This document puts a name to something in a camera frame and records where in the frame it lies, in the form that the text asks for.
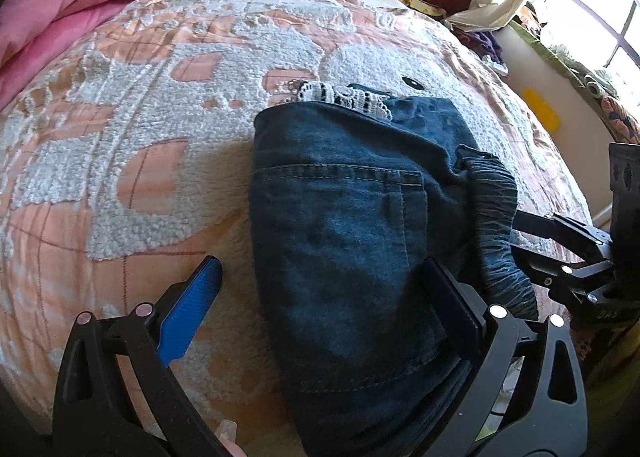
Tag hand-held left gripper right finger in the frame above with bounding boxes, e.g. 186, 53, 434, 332
414, 258, 589, 457

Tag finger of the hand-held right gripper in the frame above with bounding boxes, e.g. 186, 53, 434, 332
512, 208, 615, 259
509, 244, 619, 289

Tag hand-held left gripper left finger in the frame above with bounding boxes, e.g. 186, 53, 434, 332
52, 256, 237, 457

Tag blue denim pants lace cuffs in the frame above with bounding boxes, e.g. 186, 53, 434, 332
249, 80, 541, 457

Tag green cloth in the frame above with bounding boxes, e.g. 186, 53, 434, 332
582, 329, 640, 413

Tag floral patterned cloth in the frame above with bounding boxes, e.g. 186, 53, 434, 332
597, 94, 640, 145

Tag yellow board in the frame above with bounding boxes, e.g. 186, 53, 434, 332
522, 88, 562, 131

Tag green window sill cover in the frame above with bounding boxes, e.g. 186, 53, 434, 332
510, 17, 609, 104

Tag purple cloth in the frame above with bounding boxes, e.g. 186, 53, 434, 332
459, 27, 509, 66

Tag clothes on window sill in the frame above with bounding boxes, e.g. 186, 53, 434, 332
520, 0, 549, 39

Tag window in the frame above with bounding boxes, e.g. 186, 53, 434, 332
537, 0, 640, 79

